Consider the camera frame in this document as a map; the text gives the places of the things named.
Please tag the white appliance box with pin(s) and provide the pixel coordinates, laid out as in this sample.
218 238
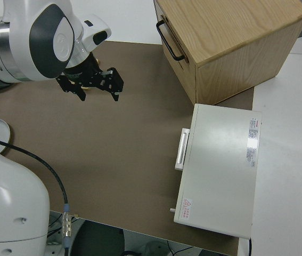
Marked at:
220 165

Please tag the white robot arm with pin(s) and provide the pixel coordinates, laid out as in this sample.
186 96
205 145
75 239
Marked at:
12 192

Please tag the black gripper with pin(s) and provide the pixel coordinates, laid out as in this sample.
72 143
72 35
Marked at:
92 76

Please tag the wooden drawer cabinet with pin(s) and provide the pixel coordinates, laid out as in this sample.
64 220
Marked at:
233 40

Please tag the black round pedestal base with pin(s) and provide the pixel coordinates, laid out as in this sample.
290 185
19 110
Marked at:
100 240

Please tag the brown table mat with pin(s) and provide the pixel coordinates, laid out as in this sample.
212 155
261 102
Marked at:
113 149

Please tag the gray plate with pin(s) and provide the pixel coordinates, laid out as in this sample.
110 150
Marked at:
0 133

